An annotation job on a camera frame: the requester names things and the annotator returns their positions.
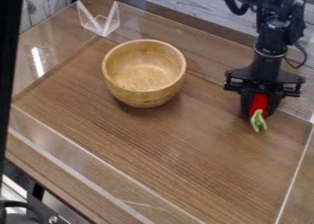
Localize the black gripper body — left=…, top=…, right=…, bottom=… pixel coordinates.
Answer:
left=224, top=65, right=307, bottom=97

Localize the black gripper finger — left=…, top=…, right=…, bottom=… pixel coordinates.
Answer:
left=241, top=92, right=253, bottom=117
left=266, top=94, right=284, bottom=117

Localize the red felt strawberry toy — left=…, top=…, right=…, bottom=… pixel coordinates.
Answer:
left=249, top=94, right=269, bottom=132

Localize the light wooden bowl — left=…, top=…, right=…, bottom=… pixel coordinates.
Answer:
left=102, top=39, right=188, bottom=107

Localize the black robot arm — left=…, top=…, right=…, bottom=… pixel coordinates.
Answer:
left=225, top=0, right=307, bottom=118

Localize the clear acrylic table guard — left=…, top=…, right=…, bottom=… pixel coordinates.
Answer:
left=9, top=0, right=314, bottom=224

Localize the black vertical pole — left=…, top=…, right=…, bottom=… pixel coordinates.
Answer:
left=0, top=0, right=23, bottom=184

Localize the black cable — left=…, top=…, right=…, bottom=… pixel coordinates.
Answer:
left=217, top=0, right=309, bottom=70

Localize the clear acrylic corner bracket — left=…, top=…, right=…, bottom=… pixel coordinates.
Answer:
left=77, top=1, right=121, bottom=37

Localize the black table leg mount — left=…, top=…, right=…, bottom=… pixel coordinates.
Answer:
left=0, top=183, right=71, bottom=224

